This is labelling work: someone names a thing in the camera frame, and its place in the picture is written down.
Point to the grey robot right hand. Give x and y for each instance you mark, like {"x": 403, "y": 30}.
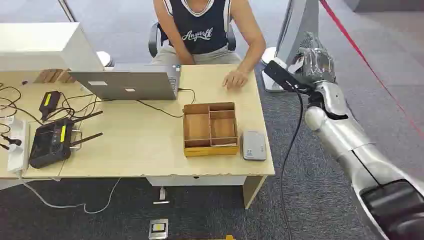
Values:
{"x": 316, "y": 64}

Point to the silver floor socket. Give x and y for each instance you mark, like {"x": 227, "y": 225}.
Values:
{"x": 158, "y": 229}

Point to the black adapter with yellow label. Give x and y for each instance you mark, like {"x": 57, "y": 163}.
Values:
{"x": 49, "y": 102}

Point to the grey standing panel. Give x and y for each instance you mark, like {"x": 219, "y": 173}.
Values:
{"x": 298, "y": 26}

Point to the white desk drawer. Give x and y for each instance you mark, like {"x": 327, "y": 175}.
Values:
{"x": 197, "y": 181}

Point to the small white floor bracket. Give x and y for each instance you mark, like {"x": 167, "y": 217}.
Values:
{"x": 161, "y": 197}

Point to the white power strip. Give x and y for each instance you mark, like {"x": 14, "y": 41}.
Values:
{"x": 18, "y": 149}

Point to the silver laptop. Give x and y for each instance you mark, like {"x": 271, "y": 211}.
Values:
{"x": 132, "y": 84}

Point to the wooden compartment box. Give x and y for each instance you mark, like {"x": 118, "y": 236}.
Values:
{"x": 210, "y": 132}

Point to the white round base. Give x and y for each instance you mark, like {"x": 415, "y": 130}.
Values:
{"x": 105, "y": 58}
{"x": 271, "y": 71}

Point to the grey card reader device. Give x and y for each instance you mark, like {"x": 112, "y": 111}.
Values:
{"x": 254, "y": 145}

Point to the red floor tape line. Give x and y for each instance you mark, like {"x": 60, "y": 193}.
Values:
{"x": 367, "y": 63}

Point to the black plug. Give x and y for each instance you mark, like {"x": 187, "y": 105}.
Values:
{"x": 11, "y": 140}

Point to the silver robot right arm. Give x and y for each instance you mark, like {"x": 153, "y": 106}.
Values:
{"x": 344, "y": 136}

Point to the wooden desk leg panel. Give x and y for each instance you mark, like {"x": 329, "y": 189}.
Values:
{"x": 252, "y": 192}

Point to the person's left hand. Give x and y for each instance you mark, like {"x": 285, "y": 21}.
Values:
{"x": 235, "y": 79}

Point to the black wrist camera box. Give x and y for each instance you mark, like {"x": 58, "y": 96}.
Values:
{"x": 281, "y": 75}

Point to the white cabinet box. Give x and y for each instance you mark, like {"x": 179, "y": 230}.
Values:
{"x": 43, "y": 46}

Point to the black office chair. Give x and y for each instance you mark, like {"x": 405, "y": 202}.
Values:
{"x": 154, "y": 39}

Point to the person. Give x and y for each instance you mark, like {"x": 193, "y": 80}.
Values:
{"x": 198, "y": 30}

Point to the black router with antennas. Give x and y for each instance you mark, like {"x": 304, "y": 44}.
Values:
{"x": 51, "y": 142}

